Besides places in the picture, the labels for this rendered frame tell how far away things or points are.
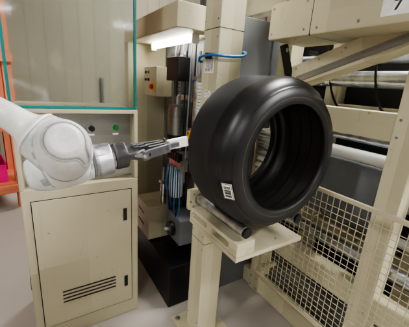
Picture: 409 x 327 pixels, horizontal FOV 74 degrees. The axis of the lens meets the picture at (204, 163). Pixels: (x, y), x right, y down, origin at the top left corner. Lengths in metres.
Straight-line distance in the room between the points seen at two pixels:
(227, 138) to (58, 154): 0.50
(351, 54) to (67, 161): 1.09
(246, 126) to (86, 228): 1.06
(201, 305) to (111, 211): 0.72
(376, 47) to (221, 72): 0.59
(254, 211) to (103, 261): 1.02
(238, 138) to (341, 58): 0.62
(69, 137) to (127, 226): 1.15
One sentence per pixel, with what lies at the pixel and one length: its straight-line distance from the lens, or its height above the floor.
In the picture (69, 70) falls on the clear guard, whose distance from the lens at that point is 1.44.
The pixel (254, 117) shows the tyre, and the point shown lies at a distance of 0.87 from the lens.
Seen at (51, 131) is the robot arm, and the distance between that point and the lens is 0.57.
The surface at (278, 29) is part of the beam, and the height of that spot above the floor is 1.68.
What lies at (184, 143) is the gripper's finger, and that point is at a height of 1.24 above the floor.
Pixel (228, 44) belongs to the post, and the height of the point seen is 1.59.
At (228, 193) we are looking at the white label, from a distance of 0.90.
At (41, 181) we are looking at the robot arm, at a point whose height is 1.17.
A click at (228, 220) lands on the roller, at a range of 1.10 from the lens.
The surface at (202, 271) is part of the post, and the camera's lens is 1.58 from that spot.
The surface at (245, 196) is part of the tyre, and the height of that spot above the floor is 1.07.
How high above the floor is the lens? 1.42
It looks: 16 degrees down
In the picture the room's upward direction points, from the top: 4 degrees clockwise
